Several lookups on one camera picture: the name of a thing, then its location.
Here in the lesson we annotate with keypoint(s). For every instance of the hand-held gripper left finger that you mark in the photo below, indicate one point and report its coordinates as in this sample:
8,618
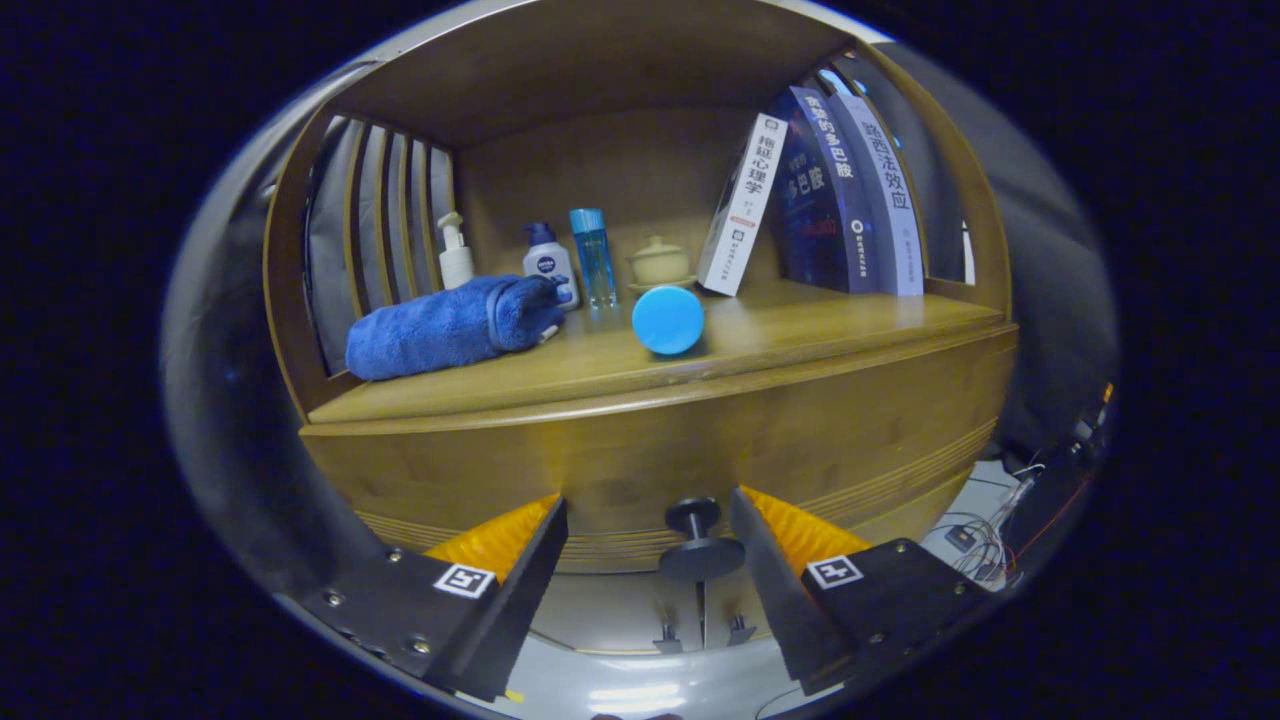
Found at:
525,600

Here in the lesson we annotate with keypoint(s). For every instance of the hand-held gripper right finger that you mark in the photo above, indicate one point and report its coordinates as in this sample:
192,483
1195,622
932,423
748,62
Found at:
770,600

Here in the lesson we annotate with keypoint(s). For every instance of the wooden drawer with black knob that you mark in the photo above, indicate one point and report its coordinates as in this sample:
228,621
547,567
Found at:
650,450

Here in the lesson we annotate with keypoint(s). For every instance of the blue cosmetic tube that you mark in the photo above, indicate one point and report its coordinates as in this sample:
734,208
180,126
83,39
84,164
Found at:
668,320

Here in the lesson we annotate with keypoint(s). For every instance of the wooden cabinet door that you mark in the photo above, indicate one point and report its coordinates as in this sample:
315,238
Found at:
610,610
725,605

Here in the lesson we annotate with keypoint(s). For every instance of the wooden countertop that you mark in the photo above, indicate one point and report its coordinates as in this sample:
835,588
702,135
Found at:
780,330

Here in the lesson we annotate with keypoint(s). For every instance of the wooden cabinet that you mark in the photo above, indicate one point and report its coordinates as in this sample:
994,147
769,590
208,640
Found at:
600,60

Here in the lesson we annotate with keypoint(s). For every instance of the blue folded towel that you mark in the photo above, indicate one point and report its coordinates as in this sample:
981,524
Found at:
430,330

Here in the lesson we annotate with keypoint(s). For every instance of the white bottle with blue cap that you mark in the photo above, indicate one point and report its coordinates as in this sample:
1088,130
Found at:
548,262

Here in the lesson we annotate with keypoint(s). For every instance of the white pump bottle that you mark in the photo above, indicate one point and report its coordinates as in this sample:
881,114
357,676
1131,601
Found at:
456,265

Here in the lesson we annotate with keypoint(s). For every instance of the clear blue bottle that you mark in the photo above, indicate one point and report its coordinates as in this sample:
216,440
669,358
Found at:
593,260

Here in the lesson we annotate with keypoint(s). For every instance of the beige lidded teacup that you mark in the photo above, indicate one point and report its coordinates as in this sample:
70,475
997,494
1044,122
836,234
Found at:
660,262

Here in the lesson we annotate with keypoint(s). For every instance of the white book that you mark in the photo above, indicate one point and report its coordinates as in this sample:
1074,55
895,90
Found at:
742,210

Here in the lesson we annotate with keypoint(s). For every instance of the dark blue book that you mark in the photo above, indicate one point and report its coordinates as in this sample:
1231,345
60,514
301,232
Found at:
820,200

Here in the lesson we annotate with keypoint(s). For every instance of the pale lavender book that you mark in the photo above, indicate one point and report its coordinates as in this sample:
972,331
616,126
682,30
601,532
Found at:
890,200

